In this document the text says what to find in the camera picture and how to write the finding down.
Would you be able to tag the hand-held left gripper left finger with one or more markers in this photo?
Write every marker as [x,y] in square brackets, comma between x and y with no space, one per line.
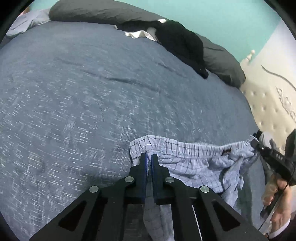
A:
[145,168]

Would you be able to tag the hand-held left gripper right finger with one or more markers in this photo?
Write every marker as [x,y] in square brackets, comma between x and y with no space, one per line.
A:
[153,171]

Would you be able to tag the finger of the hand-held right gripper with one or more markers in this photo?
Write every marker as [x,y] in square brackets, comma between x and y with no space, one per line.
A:
[256,143]

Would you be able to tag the blue plaid shorts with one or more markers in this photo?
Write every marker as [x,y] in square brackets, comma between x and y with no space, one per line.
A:
[192,160]

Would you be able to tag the person's right forearm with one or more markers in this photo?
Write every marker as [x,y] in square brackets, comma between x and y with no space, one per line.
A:
[282,234]

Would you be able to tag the person's right hand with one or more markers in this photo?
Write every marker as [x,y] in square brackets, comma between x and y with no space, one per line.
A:
[283,204]

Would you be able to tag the grey folded garment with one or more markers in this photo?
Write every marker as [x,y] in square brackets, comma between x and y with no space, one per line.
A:
[269,140]

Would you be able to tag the cream tufted headboard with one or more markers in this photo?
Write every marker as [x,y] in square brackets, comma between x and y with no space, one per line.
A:
[263,104]

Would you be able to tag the blue woven bedspread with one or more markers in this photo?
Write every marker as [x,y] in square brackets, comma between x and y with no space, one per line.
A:
[81,104]

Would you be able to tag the black garment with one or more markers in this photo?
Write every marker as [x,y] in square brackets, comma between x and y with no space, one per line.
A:
[180,44]

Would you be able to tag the white garment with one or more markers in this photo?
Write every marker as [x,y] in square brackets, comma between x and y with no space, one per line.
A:
[138,34]

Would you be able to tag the dark grey pillow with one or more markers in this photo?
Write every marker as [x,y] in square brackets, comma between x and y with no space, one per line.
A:
[92,11]

